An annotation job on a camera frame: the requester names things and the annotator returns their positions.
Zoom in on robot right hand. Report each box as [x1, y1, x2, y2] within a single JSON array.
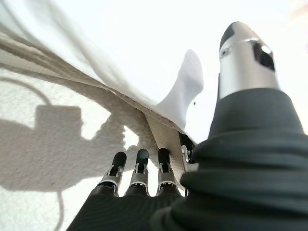
[[67, 21, 308, 231]]

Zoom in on white duvet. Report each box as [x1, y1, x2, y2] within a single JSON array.
[[0, 0, 205, 129]]

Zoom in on cream fringed throw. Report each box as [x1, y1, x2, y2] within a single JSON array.
[[0, 31, 188, 231]]

